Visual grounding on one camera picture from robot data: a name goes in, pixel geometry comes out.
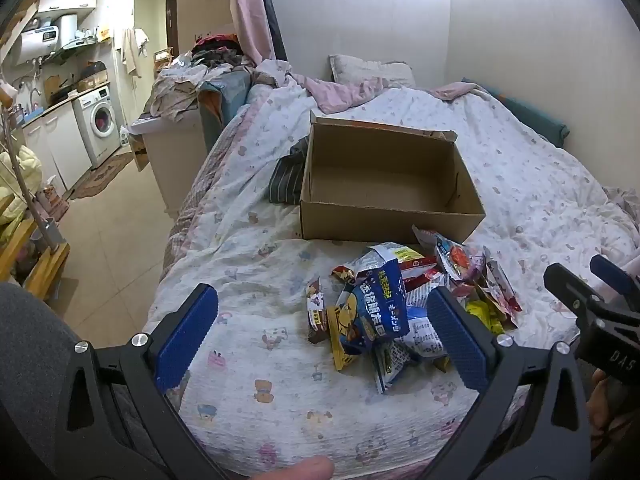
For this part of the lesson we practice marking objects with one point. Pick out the pile of snack packets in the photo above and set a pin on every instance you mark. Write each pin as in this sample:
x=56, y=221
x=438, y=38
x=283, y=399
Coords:
x=450, y=270

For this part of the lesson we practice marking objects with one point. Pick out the dark striped cloth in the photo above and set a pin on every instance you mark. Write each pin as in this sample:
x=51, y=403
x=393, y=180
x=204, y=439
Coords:
x=285, y=180

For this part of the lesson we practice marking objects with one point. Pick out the white wall cabinet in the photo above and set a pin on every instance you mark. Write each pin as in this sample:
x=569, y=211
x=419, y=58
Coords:
x=67, y=2

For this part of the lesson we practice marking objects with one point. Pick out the dark curtain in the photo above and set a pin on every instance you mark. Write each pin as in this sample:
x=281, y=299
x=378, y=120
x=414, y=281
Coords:
x=272, y=25

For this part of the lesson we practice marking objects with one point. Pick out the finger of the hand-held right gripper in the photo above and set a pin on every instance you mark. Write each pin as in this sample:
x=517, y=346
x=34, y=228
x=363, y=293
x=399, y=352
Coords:
x=612, y=272
x=565, y=285

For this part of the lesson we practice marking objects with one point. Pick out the person's left hand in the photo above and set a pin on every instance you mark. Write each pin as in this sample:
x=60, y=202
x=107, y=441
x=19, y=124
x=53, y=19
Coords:
x=300, y=470

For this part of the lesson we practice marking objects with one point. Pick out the hanging white towel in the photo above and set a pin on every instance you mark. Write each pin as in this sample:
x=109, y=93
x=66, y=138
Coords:
x=131, y=52

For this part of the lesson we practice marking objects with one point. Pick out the floral cloth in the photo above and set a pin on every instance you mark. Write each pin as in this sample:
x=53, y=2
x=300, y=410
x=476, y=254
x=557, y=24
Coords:
x=625, y=210

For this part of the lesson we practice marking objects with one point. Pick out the brown patterned rug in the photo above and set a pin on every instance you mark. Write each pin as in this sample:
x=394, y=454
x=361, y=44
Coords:
x=100, y=175

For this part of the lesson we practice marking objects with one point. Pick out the blue snack packet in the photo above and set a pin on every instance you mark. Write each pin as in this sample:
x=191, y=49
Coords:
x=380, y=305

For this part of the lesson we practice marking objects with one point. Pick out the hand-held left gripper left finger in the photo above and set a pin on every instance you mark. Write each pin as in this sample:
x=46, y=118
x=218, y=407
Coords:
x=187, y=330

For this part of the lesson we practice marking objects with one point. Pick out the pink blanket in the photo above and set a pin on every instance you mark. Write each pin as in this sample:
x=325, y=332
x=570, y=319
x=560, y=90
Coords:
x=345, y=97

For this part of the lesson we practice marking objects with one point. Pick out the pink curtain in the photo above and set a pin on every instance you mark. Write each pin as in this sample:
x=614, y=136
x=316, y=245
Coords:
x=247, y=10

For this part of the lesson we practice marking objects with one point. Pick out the yellow wooden rack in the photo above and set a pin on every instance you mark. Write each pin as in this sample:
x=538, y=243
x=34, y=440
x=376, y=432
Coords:
x=47, y=265

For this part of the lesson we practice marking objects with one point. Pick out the white water heater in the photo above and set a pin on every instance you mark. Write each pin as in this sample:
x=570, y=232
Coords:
x=45, y=40

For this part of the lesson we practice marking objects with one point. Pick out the dark door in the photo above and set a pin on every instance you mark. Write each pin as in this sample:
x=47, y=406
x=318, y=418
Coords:
x=171, y=20

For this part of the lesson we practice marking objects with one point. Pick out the white washing machine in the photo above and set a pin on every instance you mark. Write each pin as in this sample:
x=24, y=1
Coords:
x=100, y=120

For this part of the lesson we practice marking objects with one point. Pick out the white kitchen base cabinet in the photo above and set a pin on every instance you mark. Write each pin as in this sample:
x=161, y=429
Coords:
x=60, y=145

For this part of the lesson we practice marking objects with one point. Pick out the cream padded jacket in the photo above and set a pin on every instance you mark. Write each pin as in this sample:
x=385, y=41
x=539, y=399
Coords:
x=20, y=170

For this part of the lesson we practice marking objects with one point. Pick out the cardboard box on washer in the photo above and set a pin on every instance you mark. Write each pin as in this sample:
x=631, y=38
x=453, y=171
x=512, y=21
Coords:
x=92, y=82

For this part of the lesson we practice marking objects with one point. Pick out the person's right hand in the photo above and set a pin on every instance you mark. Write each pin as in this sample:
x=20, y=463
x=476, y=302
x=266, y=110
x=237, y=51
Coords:
x=597, y=400

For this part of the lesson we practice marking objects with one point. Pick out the heap of dark clothes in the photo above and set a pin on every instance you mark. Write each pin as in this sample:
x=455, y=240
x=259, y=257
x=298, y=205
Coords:
x=220, y=52

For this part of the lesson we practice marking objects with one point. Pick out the grey pillow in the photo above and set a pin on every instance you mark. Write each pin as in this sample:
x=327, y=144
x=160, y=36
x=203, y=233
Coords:
x=370, y=67

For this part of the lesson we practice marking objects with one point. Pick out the kitchen faucet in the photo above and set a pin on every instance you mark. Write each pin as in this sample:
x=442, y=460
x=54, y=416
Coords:
x=35, y=97

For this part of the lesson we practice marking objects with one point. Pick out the small brown cardboard box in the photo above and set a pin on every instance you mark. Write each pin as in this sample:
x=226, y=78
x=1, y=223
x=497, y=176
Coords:
x=141, y=152

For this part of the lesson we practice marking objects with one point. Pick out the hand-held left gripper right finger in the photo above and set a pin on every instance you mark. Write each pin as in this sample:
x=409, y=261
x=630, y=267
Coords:
x=457, y=340

